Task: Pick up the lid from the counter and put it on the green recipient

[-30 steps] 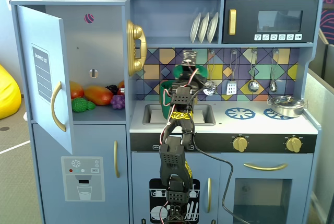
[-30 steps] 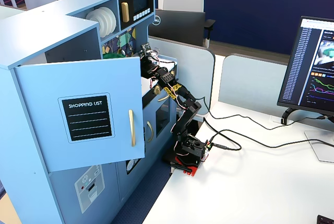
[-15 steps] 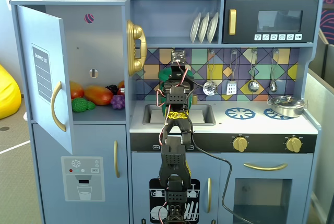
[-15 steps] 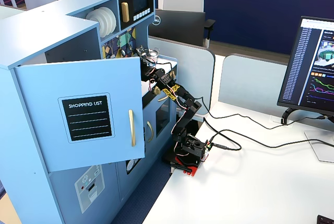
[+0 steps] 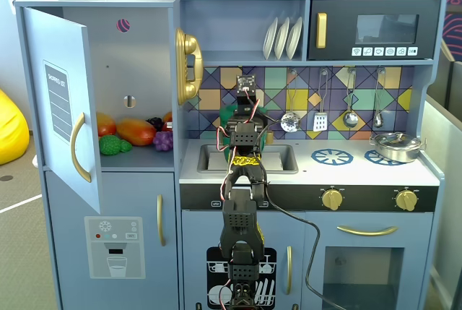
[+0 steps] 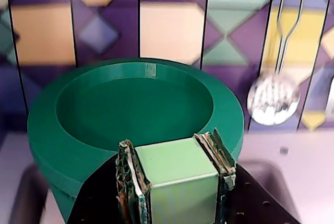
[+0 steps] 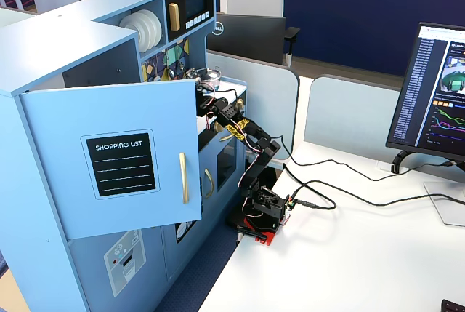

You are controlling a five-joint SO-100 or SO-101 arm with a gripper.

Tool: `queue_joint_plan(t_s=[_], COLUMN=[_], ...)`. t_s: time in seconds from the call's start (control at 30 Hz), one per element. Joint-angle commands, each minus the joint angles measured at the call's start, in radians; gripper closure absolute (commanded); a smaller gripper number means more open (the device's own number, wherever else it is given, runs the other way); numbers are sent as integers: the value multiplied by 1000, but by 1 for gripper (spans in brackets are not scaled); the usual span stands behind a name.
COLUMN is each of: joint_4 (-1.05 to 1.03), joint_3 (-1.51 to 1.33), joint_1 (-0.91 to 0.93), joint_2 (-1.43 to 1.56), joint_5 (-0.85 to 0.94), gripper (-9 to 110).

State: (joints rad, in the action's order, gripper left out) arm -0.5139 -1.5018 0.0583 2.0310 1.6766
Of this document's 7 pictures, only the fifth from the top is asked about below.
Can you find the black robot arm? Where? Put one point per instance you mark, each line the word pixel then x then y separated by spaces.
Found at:
pixel 238 216

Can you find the orange toy mango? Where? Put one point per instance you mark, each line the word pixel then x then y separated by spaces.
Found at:
pixel 135 132

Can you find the steel slotted spatula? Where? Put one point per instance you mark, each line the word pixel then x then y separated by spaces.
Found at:
pixel 320 122

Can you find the steel ladle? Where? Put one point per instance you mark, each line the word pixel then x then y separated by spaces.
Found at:
pixel 350 119

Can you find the white toy plate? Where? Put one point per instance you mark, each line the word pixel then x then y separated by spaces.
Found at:
pixel 269 40
pixel 294 39
pixel 281 39

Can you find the gold faucet knob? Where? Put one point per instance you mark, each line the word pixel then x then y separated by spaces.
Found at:
pixel 270 137

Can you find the blue fridge door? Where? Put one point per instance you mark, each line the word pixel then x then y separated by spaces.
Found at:
pixel 54 42

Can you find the gold stove knob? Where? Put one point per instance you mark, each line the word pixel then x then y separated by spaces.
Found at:
pixel 406 199
pixel 332 199

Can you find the orange toy fruit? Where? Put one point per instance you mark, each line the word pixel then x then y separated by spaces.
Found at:
pixel 168 116

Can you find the green plastic container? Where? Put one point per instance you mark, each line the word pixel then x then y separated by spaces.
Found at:
pixel 225 122

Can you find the red yellow toy mango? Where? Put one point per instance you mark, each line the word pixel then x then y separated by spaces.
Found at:
pixel 105 125

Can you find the gold toy telephone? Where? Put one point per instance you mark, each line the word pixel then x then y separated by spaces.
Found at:
pixel 187 40

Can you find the steel spoon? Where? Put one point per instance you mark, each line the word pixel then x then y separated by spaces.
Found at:
pixel 378 120

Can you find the steel skimmer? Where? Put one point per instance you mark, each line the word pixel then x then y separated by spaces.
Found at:
pixel 290 123

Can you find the steel pot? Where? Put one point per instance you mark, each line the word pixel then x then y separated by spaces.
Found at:
pixel 397 154

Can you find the dark toy blackberry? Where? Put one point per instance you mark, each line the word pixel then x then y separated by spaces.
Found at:
pixel 155 122

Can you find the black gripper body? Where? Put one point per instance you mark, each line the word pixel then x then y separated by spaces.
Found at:
pixel 245 112

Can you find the steel pot lid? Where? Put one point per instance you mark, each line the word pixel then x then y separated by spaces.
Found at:
pixel 397 139

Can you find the purple toy grapes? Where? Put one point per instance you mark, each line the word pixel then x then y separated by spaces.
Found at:
pixel 163 140

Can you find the small camera board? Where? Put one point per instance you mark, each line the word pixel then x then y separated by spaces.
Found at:
pixel 246 82

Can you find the yellow bean bag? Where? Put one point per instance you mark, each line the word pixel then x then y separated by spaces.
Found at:
pixel 11 133

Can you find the green toy lettuce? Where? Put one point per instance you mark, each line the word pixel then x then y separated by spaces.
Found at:
pixel 110 145

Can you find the grey toy sink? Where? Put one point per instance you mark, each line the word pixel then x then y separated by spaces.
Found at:
pixel 288 151

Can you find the black toy microwave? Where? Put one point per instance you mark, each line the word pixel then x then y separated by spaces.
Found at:
pixel 339 28

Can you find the grey shopping list sticker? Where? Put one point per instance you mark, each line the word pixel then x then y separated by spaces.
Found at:
pixel 57 100

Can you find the red toy fruit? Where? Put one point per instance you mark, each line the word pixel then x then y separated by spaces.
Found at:
pixel 167 126

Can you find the grey partition panel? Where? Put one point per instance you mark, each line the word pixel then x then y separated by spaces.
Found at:
pixel 447 180

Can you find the blue toy kitchen unit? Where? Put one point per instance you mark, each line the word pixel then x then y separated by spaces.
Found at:
pixel 252 28

